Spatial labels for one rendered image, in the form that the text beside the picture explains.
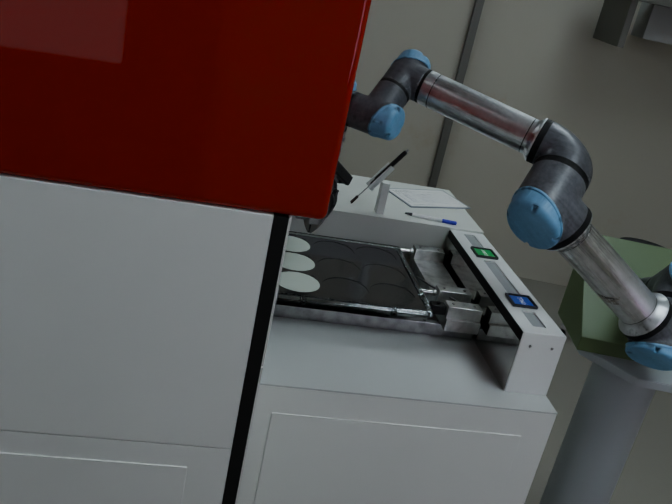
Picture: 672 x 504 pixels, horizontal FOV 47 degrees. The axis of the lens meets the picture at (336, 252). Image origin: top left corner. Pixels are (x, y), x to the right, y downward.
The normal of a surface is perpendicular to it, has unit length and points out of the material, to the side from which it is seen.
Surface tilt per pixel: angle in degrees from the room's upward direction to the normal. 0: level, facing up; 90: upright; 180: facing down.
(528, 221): 125
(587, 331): 45
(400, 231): 90
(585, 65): 90
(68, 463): 90
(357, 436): 90
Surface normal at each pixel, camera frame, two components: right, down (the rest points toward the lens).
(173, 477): 0.13, 0.39
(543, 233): -0.62, 0.66
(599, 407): -0.75, 0.10
